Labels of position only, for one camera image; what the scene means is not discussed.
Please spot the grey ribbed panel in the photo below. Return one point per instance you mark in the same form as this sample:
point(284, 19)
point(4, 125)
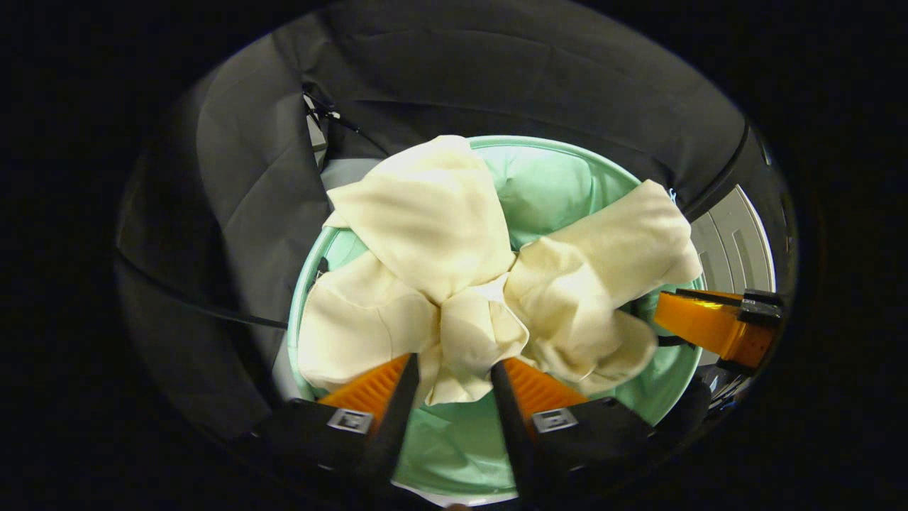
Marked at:
point(738, 248)

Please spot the green laundry hamper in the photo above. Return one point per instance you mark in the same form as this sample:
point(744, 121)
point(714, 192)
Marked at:
point(546, 184)

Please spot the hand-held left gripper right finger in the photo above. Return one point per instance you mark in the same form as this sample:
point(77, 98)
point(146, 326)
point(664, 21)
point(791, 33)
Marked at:
point(507, 411)

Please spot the black backdrop cloth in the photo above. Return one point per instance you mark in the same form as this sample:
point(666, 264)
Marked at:
point(496, 71)

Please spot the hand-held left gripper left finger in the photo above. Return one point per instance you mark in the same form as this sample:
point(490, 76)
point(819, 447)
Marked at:
point(401, 404)

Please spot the cream button shirt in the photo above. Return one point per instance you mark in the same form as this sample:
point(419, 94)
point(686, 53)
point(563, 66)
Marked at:
point(425, 213)

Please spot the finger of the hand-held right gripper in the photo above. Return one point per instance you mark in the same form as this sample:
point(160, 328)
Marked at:
point(702, 319)

